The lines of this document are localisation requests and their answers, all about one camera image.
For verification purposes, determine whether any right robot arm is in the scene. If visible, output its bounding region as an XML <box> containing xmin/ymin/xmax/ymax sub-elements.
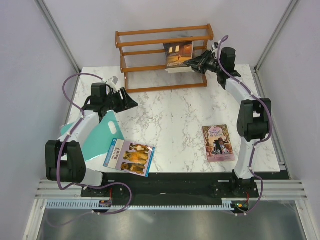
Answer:
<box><xmin>184</xmin><ymin>47</ymin><xmax>273</xmax><ymax>197</ymax></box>

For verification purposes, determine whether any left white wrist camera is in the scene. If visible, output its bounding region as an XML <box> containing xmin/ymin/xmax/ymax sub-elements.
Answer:
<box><xmin>105</xmin><ymin>76</ymin><xmax>121</xmax><ymax>92</ymax></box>

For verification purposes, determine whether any purple cable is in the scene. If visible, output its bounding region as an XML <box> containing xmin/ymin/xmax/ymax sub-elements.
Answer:
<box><xmin>46</xmin><ymin>72</ymin><xmax>133</xmax><ymax>228</ymax></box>
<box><xmin>216</xmin><ymin>35</ymin><xmax>273</xmax><ymax>217</ymax></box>

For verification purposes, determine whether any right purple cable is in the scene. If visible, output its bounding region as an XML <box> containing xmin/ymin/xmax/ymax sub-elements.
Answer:
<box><xmin>216</xmin><ymin>35</ymin><xmax>273</xmax><ymax>217</ymax></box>

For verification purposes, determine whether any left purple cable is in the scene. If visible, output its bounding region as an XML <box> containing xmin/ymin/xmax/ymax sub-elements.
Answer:
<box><xmin>46</xmin><ymin>72</ymin><xmax>133</xmax><ymax>228</ymax></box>

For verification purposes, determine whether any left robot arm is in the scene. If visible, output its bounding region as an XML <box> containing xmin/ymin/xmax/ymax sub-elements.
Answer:
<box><xmin>45</xmin><ymin>83</ymin><xmax>138</xmax><ymax>197</ymax></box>

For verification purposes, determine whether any Jane Eyre blue book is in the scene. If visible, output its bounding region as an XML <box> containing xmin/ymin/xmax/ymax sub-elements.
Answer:
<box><xmin>167</xmin><ymin>67</ymin><xmax>196</xmax><ymax>75</ymax></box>

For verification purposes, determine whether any A Tale of Two Cities book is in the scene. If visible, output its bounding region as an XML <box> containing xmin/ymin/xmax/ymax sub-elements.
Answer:
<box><xmin>165</xmin><ymin>65</ymin><xmax>195</xmax><ymax>73</ymax></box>

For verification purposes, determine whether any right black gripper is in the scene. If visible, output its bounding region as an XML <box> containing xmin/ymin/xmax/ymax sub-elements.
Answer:
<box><xmin>184</xmin><ymin>49</ymin><xmax>223</xmax><ymax>75</ymax></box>

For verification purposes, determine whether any teal plastic file folder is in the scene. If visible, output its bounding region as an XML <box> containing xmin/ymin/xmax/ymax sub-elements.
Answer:
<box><xmin>58</xmin><ymin>110</ymin><xmax>124</xmax><ymax>162</ymax></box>

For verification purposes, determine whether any light blue cable duct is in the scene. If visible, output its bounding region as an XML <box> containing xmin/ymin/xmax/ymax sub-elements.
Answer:
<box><xmin>45</xmin><ymin>199</ymin><xmax>249</xmax><ymax>211</ymax></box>

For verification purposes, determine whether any Taming of the Shrew book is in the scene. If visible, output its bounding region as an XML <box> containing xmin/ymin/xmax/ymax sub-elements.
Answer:
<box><xmin>202</xmin><ymin>124</ymin><xmax>235</xmax><ymax>163</ymax></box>

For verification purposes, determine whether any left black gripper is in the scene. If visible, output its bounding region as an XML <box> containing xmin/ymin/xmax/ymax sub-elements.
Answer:
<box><xmin>102</xmin><ymin>87</ymin><xmax>138</xmax><ymax>114</ymax></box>

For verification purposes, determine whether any wooden three-tier shelf rack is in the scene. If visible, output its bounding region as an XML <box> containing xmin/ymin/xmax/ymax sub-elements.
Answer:
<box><xmin>115</xmin><ymin>23</ymin><xmax>214</xmax><ymax>93</ymax></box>

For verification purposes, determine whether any Why Do Dogs Bark book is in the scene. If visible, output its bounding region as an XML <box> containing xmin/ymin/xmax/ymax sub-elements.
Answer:
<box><xmin>103</xmin><ymin>138</ymin><xmax>156</xmax><ymax>178</ymax></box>

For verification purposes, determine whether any Kate DiCamillo dark book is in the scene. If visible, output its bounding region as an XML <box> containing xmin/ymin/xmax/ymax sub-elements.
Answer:
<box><xmin>163</xmin><ymin>41</ymin><xmax>194</xmax><ymax>73</ymax></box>

